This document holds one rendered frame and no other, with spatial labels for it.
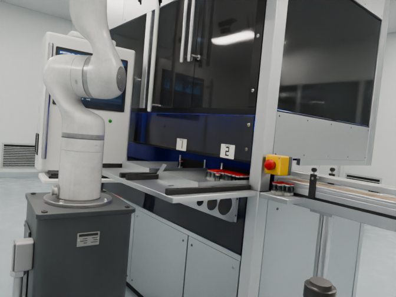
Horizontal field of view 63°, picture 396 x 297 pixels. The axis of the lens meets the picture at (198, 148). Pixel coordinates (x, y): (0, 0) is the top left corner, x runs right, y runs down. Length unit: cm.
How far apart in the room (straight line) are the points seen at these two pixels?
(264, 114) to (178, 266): 91
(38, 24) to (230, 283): 592
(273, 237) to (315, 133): 51
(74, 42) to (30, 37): 468
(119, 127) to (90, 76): 108
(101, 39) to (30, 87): 559
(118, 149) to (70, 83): 107
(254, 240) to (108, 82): 82
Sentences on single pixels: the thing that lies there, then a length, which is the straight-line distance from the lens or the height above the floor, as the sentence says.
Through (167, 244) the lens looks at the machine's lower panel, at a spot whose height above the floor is 47.
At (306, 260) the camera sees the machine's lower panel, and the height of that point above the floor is 53.
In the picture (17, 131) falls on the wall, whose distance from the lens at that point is 647.
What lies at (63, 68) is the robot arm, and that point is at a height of 123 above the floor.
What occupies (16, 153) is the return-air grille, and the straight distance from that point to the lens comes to 649.
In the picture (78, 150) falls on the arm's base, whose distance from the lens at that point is 94.
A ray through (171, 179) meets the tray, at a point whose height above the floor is 90.
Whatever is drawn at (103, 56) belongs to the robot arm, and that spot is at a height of 127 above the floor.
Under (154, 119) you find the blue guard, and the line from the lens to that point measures 190.
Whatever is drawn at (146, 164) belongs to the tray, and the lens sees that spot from 171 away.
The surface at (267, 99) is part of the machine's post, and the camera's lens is 128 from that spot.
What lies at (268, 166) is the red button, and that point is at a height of 99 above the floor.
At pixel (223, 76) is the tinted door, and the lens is 149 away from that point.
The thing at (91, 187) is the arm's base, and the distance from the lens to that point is 97.
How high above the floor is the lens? 109
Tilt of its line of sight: 3 degrees down
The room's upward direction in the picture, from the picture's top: 5 degrees clockwise
